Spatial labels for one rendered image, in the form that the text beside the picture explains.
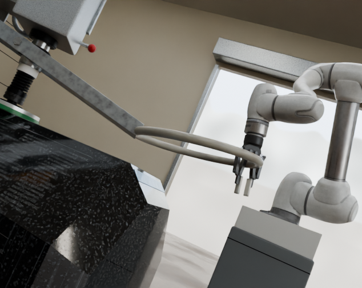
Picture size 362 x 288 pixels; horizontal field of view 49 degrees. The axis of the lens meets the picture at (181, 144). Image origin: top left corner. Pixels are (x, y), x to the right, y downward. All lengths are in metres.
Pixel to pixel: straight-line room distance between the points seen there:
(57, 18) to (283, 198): 1.34
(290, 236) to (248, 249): 0.20
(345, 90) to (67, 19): 1.24
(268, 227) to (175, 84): 5.12
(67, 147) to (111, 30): 6.69
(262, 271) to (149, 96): 5.32
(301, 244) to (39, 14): 1.45
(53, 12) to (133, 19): 6.36
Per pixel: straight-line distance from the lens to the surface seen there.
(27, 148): 1.23
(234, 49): 6.55
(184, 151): 1.68
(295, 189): 2.08
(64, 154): 1.20
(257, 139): 1.56
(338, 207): 2.01
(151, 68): 7.15
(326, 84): 2.04
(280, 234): 1.98
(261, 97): 1.58
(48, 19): 1.45
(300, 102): 1.50
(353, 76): 1.98
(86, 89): 1.42
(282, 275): 1.94
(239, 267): 1.96
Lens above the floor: 0.81
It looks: 8 degrees up
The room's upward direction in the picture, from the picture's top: 23 degrees clockwise
